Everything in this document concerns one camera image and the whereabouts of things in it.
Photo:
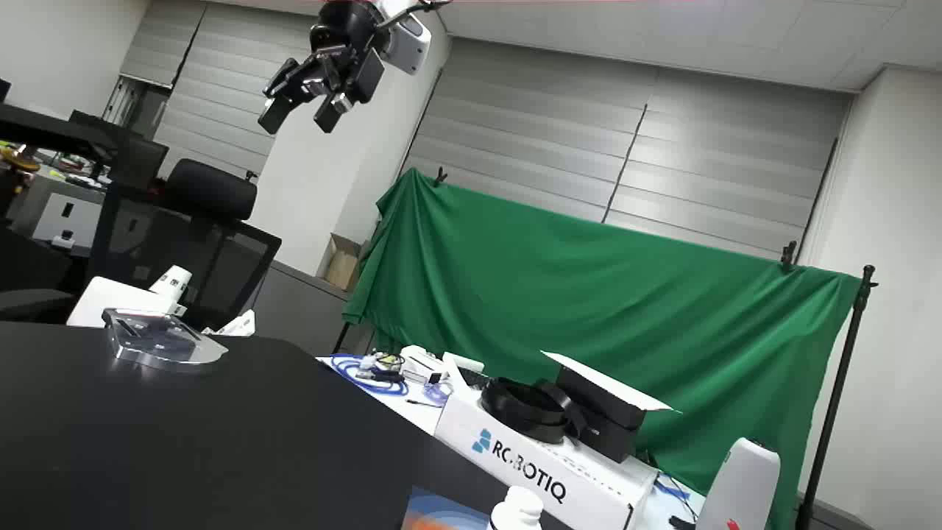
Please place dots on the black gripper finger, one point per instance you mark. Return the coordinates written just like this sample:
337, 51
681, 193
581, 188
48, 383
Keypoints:
282, 97
360, 78

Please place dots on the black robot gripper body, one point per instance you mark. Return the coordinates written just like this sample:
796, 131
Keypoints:
349, 26

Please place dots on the grey window blind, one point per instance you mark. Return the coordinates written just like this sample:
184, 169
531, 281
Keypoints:
628, 147
221, 90

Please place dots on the black backdrop clamp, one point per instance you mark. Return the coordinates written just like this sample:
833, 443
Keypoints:
787, 253
438, 178

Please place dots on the black office chair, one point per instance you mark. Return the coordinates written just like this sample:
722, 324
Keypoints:
209, 253

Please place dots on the black desk shelf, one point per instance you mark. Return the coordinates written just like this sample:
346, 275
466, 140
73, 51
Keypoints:
59, 132

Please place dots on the white drawer cabinet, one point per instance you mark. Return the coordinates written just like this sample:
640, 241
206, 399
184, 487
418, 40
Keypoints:
69, 221

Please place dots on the white plastic machine housing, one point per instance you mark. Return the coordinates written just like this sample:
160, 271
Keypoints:
118, 297

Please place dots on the silver metal plate with holes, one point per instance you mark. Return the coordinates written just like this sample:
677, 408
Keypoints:
163, 339

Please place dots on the small white adapter box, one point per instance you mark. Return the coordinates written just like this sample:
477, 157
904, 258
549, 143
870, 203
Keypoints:
418, 362

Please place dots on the green backdrop cloth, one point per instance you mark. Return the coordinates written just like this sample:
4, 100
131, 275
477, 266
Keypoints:
590, 296

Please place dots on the black box with white lid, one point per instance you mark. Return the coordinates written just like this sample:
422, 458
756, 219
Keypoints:
606, 414

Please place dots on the white Robotiq cardboard box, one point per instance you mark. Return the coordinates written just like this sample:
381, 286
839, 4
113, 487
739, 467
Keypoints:
531, 473

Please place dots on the blue orange paperback book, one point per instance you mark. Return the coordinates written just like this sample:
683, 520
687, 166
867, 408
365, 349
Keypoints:
443, 517

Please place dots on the white curved plastic object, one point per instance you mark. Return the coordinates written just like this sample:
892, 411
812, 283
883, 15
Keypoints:
739, 489

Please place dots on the black backdrop stand pole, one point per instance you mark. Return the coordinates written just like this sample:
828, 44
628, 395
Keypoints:
833, 402

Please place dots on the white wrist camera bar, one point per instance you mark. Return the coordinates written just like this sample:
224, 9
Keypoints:
406, 44

